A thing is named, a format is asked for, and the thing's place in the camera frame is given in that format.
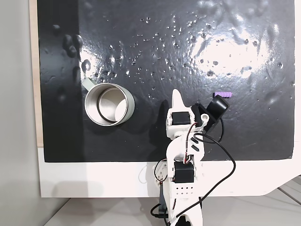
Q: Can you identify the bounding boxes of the purple pen grip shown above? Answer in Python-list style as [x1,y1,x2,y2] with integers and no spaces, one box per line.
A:
[213,91,233,99]

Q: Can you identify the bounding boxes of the grey-green steel mug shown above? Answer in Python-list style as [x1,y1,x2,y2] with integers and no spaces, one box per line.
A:
[81,77,136,127]

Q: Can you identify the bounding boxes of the black mat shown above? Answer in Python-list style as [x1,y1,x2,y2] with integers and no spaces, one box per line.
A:
[37,0,296,163]

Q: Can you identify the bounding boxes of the black oval camera box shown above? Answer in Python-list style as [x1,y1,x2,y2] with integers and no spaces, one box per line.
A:
[190,96,230,133]

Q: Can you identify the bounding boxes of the black camera cable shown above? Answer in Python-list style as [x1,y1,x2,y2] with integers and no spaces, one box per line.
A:
[175,117,237,218]

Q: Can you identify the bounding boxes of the thin white wire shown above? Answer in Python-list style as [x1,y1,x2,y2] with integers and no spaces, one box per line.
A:
[138,164,148,185]

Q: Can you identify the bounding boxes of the black base cable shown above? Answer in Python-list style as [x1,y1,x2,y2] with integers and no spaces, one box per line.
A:
[150,202,169,219]

